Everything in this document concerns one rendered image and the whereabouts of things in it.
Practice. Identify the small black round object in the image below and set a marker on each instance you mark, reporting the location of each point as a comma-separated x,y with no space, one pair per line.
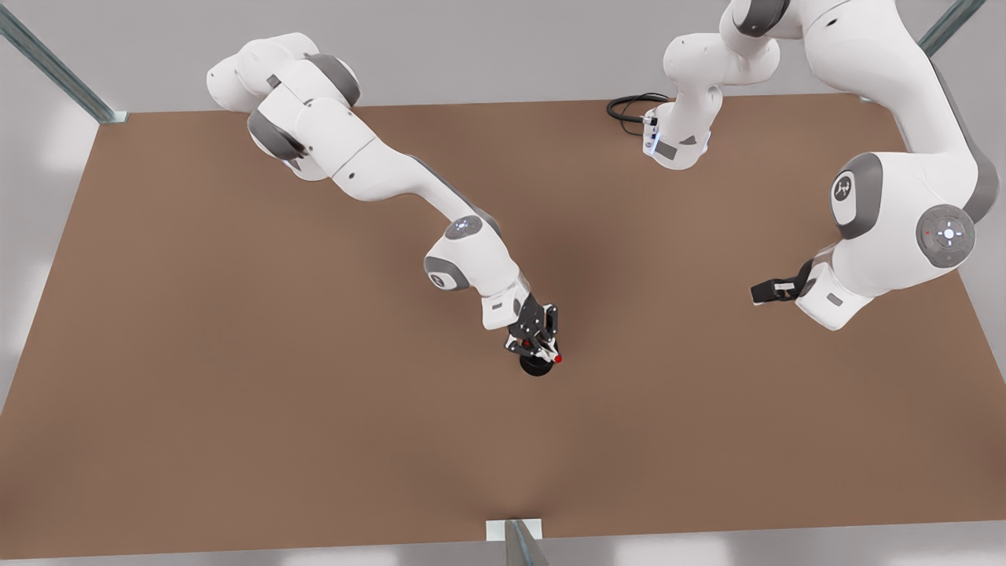
536,367

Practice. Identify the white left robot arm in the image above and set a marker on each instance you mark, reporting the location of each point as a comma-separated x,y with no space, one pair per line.
888,196

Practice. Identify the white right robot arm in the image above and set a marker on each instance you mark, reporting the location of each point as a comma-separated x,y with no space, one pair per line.
369,161

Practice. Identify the silver frame post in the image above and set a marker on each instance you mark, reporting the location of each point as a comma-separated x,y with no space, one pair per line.
951,23
55,67
521,544

